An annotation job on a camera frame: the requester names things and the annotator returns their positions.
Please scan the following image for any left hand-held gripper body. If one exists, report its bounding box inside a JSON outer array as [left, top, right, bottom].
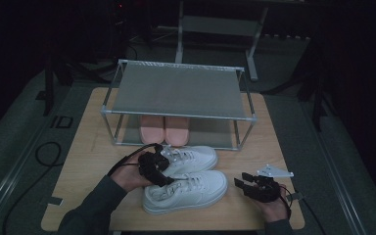
[[138, 143, 179, 179]]

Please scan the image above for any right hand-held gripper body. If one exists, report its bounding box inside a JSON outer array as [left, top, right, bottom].
[[252, 164, 295, 204]]

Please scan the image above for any white sneaker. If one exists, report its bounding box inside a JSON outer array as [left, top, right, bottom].
[[161, 145, 218, 177], [142, 169, 229, 215]]

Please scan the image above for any pink slipper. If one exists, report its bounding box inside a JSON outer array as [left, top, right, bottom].
[[139, 115, 165, 145], [164, 116, 191, 147]]

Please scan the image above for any grey two-tier shoe rack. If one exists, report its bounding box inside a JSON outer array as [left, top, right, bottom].
[[100, 59, 259, 152]]

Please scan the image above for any person's right hand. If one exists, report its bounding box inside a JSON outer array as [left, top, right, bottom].
[[254, 188, 290, 224]]

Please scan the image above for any person's left hand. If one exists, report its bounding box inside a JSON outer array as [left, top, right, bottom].
[[109, 155, 160, 194]]

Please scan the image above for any black stand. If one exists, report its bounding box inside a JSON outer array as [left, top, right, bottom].
[[35, 58, 112, 118], [260, 42, 340, 133]]

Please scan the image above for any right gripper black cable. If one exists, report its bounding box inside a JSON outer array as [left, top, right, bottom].
[[277, 185, 328, 235]]

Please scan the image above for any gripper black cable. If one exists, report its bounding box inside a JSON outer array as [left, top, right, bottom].
[[107, 142, 163, 177], [277, 185, 328, 235]]

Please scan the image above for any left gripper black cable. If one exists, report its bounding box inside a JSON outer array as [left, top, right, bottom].
[[107, 142, 163, 177]]

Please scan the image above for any black floor cable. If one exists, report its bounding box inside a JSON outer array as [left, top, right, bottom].
[[1, 141, 63, 235]]

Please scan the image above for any grey metal table frame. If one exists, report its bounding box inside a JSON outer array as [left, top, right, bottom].
[[174, 0, 269, 82]]

